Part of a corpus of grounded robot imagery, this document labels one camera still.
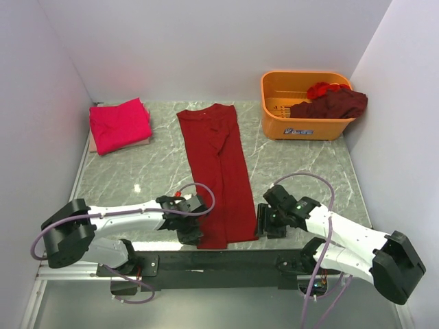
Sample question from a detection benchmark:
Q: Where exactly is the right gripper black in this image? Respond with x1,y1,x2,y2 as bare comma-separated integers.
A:
252,202,287,239

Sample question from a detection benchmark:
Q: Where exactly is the red t shirt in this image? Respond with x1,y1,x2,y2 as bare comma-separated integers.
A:
177,103,257,249

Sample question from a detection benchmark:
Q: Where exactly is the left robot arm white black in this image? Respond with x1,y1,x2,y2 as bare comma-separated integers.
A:
41,195,208,276

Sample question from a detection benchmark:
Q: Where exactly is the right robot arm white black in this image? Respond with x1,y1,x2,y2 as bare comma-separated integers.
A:
256,185,426,305

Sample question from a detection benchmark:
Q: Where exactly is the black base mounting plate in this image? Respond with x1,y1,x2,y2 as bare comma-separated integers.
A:
95,249,341,295

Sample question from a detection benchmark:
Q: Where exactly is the orange plastic basket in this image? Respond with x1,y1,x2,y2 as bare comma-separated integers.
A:
261,71,354,141

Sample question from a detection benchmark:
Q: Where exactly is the folded pink t shirt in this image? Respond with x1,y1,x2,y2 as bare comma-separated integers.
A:
89,98,153,156

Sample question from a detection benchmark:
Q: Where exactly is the bright red cloth in basket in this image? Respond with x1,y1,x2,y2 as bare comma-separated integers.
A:
307,82,351,100

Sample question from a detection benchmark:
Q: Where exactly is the dark maroon t shirt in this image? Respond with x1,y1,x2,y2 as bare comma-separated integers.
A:
289,89,368,119

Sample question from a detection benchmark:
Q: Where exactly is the aluminium rail frame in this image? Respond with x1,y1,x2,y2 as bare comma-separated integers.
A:
36,249,401,279

